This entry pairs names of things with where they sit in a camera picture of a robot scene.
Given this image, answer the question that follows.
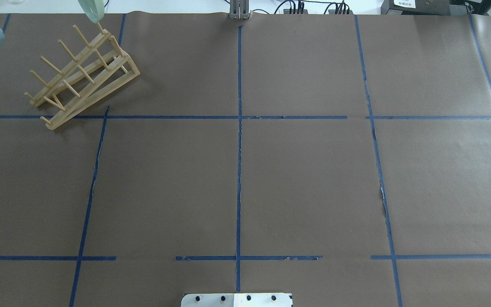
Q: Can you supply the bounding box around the black cable bundle right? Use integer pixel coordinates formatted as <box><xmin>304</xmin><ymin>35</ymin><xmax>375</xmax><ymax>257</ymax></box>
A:
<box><xmin>327</xmin><ymin>1</ymin><xmax>352</xmax><ymax>15</ymax></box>

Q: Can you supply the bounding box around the black cable bundle left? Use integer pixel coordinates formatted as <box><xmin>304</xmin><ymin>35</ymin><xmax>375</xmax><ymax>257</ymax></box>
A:
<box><xmin>274</xmin><ymin>0</ymin><xmax>310</xmax><ymax>15</ymax></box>

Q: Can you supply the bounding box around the grey metal camera stand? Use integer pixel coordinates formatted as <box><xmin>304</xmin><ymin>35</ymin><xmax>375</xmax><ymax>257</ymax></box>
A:
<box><xmin>227</xmin><ymin>0</ymin><xmax>251</xmax><ymax>20</ymax></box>

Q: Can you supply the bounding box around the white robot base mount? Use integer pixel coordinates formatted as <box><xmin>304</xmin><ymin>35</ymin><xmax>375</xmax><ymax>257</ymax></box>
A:
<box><xmin>181</xmin><ymin>292</ymin><xmax>294</xmax><ymax>307</ymax></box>

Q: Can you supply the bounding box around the black cable bundle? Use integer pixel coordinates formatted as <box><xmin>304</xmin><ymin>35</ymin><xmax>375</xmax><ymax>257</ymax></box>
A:
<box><xmin>327</xmin><ymin>1</ymin><xmax>352</xmax><ymax>15</ymax></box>
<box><xmin>274</xmin><ymin>0</ymin><xmax>310</xmax><ymax>15</ymax></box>

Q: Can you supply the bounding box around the wooden dish rack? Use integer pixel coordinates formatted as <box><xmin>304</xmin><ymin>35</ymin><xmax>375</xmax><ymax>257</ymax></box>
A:
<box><xmin>25</xmin><ymin>23</ymin><xmax>141</xmax><ymax>130</ymax></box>

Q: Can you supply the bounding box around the pale green plate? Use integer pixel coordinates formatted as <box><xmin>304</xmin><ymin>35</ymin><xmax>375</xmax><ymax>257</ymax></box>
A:
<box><xmin>78</xmin><ymin>0</ymin><xmax>105</xmax><ymax>24</ymax></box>

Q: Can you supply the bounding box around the black device with label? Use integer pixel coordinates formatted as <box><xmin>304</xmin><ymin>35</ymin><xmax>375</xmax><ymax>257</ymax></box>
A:
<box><xmin>380</xmin><ymin>0</ymin><xmax>451</xmax><ymax>16</ymax></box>

